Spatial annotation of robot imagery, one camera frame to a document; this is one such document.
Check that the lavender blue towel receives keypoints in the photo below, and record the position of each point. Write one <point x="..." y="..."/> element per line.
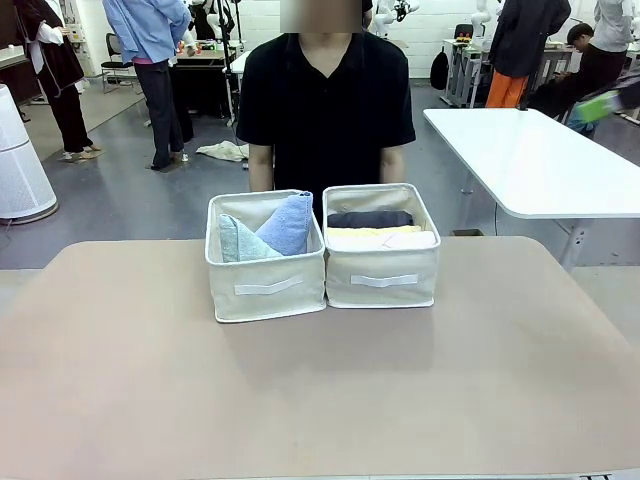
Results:
<point x="287" y="225"/>

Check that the pink towel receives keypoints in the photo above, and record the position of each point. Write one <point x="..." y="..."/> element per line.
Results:
<point x="360" y="243"/>

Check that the yellow towel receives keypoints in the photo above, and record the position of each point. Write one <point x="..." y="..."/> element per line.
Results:
<point x="360" y="232"/>

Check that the dark grey towel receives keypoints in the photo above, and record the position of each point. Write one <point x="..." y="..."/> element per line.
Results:
<point x="370" y="220"/>

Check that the teal towel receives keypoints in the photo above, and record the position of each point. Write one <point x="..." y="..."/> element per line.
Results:
<point x="237" y="245"/>

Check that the person's right forearm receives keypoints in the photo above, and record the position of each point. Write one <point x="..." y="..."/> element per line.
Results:
<point x="261" y="167"/>

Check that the person's left forearm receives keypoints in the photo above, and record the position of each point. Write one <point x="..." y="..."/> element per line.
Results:
<point x="393" y="165"/>

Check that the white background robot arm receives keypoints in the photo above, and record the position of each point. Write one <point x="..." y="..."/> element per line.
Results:
<point x="480" y="20"/>
<point x="212" y="20"/>
<point x="385" y="17"/>

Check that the cream fabric storage bin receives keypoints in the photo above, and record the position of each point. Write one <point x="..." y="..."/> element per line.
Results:
<point x="265" y="270"/>
<point x="380" y="265"/>

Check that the crumpled cloth on floor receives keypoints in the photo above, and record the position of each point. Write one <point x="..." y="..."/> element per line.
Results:
<point x="225" y="151"/>

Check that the person in black shirt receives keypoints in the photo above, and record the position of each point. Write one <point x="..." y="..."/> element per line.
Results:
<point x="325" y="100"/>

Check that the black floor box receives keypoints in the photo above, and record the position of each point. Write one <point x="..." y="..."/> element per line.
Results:
<point x="467" y="232"/>

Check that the black tripod pole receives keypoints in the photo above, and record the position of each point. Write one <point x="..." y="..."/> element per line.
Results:
<point x="231" y="100"/>

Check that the black work table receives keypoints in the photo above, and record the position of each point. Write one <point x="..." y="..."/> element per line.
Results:
<point x="200" y="80"/>

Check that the black backpack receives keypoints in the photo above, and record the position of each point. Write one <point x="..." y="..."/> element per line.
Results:
<point x="440" y="72"/>

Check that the grey metal workbench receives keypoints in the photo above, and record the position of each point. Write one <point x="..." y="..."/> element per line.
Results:
<point x="465" y="75"/>

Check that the white table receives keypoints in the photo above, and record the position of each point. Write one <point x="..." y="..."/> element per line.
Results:
<point x="525" y="160"/>

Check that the bystander in blue shirt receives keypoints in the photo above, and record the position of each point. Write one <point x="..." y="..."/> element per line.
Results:
<point x="150" y="30"/>

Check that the black office chair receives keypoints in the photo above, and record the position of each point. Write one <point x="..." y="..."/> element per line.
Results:
<point x="111" y="47"/>

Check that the bystander in orange trousers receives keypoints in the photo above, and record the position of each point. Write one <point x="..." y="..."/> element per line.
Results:
<point x="525" y="35"/>

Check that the green box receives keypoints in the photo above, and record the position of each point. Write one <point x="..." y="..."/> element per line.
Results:
<point x="595" y="107"/>

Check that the white cylindrical air purifier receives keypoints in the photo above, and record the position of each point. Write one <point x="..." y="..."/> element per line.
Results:
<point x="20" y="170"/>

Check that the bystander in dark vest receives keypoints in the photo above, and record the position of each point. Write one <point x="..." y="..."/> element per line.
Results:
<point x="60" y="65"/>

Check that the seated bystander in black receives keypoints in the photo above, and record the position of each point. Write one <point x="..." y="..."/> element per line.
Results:
<point x="595" y="70"/>

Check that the bystander in grey shirt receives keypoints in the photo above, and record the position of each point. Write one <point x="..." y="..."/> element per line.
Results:
<point x="617" y="25"/>

